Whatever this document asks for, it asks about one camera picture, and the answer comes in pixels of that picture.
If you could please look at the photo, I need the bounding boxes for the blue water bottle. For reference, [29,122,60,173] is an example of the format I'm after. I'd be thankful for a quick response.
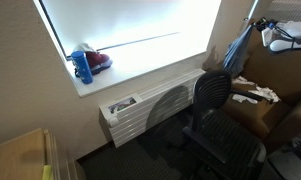
[70,50,94,85]

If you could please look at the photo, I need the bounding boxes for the tan leather armchair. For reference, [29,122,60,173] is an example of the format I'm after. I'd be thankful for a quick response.
[219,28,301,155]

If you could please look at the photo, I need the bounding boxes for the thin window blind rod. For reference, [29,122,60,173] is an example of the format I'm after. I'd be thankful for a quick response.
[96,31,182,52]

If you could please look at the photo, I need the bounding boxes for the white crumpled cloth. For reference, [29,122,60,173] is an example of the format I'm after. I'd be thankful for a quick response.
[248,85,282,103]
[231,93,260,105]
[231,75,255,87]

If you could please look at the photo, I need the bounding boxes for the white wall heater unit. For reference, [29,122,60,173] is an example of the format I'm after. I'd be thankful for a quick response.
[99,68,207,149]

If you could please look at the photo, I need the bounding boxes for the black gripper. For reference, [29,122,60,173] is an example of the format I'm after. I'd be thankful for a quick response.
[253,17,278,48]

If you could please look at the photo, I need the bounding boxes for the light wooden table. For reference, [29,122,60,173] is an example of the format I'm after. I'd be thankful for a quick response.
[0,128,88,180]

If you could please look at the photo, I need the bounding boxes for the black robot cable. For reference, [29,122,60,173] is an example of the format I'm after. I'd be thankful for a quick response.
[272,23,301,45]

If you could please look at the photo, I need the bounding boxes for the black mesh office chair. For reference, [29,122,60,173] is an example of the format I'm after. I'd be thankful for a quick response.
[181,69,268,180]

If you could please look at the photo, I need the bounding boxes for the red and white shoe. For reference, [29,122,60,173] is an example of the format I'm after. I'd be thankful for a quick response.
[73,42,114,76]

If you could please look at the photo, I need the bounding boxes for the colourful label sticker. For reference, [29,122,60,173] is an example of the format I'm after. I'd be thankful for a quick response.
[107,96,138,115]

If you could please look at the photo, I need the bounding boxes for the blue-grey cloth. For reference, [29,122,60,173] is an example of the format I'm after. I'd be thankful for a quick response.
[222,23,255,78]

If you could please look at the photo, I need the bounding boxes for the white heater knob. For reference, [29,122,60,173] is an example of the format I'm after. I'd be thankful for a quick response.
[107,116,121,129]

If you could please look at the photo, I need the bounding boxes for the yellow marker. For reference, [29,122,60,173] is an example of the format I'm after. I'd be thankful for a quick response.
[41,164,54,180]

